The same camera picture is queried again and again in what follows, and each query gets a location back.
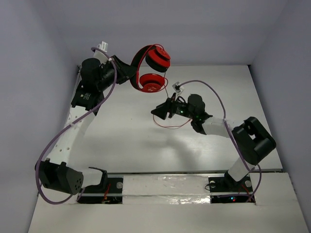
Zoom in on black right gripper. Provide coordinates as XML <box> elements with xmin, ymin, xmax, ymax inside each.
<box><xmin>151</xmin><ymin>93</ymin><xmax>195</xmax><ymax>120</ymax></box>

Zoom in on thin red headphone cable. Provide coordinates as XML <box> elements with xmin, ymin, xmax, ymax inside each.
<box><xmin>136</xmin><ymin>44</ymin><xmax>195</xmax><ymax>129</ymax></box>

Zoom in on red black headphones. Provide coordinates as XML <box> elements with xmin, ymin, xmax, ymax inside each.
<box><xmin>130</xmin><ymin>44</ymin><xmax>171</xmax><ymax>93</ymax></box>

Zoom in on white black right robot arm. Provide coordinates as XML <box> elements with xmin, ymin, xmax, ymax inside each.
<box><xmin>165</xmin><ymin>94</ymin><xmax>276</xmax><ymax>192</ymax></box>

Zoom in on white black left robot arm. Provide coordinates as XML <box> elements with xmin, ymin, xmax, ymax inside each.
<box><xmin>35</xmin><ymin>52</ymin><xmax>170</xmax><ymax>197</ymax></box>

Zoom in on white foil-taped front board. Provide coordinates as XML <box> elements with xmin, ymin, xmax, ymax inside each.
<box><xmin>29</xmin><ymin>173</ymin><xmax>308</xmax><ymax>233</ymax></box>

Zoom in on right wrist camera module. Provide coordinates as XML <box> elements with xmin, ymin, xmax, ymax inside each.
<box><xmin>172</xmin><ymin>82</ymin><xmax>184</xmax><ymax>98</ymax></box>

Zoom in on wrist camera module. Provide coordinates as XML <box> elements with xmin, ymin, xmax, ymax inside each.
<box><xmin>172</xmin><ymin>82</ymin><xmax>184</xmax><ymax>98</ymax></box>
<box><xmin>97</xmin><ymin>41</ymin><xmax>108</xmax><ymax>52</ymax></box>

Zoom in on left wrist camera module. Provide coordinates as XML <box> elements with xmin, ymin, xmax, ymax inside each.
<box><xmin>97</xmin><ymin>41</ymin><xmax>108</xmax><ymax>52</ymax></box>

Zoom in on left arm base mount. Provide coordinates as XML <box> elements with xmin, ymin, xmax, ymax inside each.
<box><xmin>77</xmin><ymin>177</ymin><xmax>123</xmax><ymax>204</ymax></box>

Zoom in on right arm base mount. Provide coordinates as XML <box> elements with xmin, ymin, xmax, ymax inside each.
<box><xmin>204</xmin><ymin>176</ymin><xmax>256</xmax><ymax>204</ymax></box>

